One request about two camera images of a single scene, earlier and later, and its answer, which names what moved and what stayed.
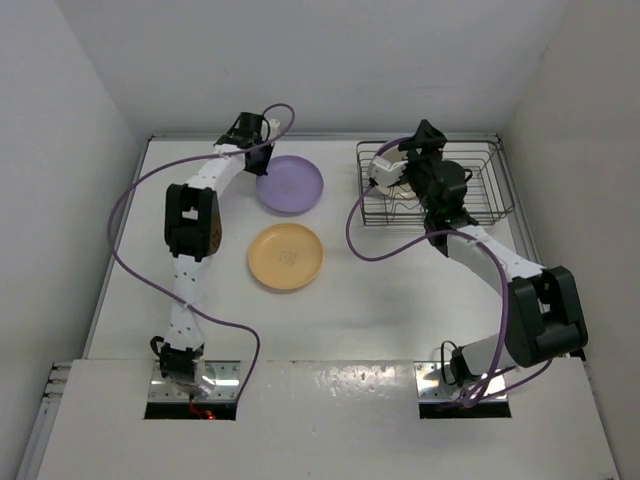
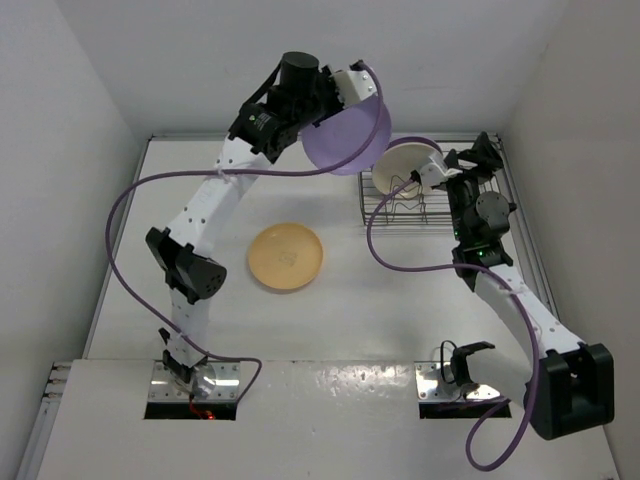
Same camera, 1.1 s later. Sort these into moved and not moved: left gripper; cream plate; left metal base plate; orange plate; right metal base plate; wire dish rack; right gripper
Moved: left gripper; cream plate; right gripper
Not moved: left metal base plate; wire dish rack; orange plate; right metal base plate
